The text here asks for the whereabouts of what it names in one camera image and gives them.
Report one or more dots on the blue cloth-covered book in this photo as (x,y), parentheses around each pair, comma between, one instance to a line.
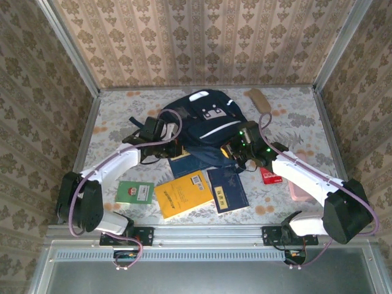
(186,168)

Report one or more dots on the navy blue backpack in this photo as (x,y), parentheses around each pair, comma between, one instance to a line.
(208,128)

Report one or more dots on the small red packet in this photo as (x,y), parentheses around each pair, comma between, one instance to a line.
(271,177)

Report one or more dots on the navy book with floral print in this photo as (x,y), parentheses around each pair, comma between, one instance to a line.
(229,190)

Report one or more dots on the yellow book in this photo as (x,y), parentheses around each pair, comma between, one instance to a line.
(180,196)

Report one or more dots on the beige fabric pencil case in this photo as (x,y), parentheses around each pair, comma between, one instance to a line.
(260,101)

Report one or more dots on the pink eraser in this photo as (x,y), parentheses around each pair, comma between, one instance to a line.
(298,193)

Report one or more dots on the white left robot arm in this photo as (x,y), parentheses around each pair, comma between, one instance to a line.
(122,159)

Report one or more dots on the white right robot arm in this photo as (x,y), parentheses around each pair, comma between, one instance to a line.
(303,180)

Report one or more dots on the green notebook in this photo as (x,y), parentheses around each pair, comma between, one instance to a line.
(134,193)

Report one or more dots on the floral patterned tablecloth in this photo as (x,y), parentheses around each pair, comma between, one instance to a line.
(306,107)

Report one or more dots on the small connector board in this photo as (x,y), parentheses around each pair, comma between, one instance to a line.
(125,257)
(295,257)

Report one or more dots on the grey metal cabinet top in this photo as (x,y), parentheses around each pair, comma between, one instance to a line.
(199,278)

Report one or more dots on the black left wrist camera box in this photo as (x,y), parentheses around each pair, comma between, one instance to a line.
(153,128)

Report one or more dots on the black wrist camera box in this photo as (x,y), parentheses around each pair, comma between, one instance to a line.
(153,128)
(252,130)

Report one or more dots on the white left camera bracket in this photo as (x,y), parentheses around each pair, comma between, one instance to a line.
(170,130)

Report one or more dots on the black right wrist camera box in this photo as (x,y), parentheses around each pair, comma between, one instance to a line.
(252,130)

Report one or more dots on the aluminium side rail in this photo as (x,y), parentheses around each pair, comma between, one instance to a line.
(83,137)
(333,137)

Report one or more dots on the aluminium back rail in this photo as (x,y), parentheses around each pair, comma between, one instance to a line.
(284,87)

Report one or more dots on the aluminium front rail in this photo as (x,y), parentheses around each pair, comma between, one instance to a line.
(208,234)

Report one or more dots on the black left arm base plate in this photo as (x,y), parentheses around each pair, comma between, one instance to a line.
(147,235)

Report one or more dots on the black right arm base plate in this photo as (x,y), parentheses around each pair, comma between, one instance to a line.
(268,235)

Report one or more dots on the aluminium frame post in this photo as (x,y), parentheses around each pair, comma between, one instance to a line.
(74,52)
(340,46)

